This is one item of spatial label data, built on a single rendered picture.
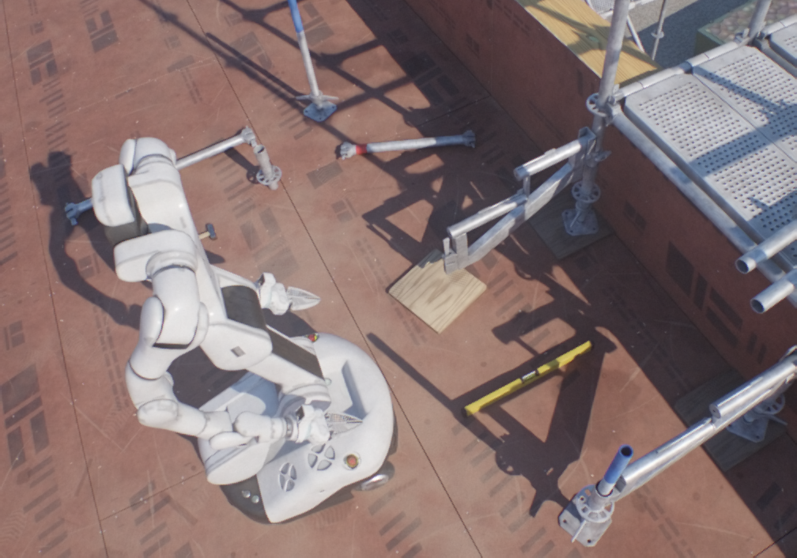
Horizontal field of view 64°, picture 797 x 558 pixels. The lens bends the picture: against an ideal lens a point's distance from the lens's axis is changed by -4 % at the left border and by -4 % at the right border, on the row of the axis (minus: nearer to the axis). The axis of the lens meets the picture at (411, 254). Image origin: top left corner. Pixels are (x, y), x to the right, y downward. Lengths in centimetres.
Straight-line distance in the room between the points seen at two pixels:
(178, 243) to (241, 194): 208
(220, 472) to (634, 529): 143
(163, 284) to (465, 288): 177
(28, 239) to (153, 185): 235
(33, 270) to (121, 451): 114
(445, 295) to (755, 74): 149
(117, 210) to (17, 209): 266
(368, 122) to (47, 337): 188
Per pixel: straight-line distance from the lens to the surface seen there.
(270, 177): 330
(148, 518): 277
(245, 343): 169
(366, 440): 223
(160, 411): 152
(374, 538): 251
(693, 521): 261
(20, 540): 301
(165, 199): 151
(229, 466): 229
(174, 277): 130
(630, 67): 280
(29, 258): 370
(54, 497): 299
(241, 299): 175
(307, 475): 223
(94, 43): 485
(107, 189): 136
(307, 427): 186
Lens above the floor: 244
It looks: 55 degrees down
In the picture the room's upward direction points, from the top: 8 degrees counter-clockwise
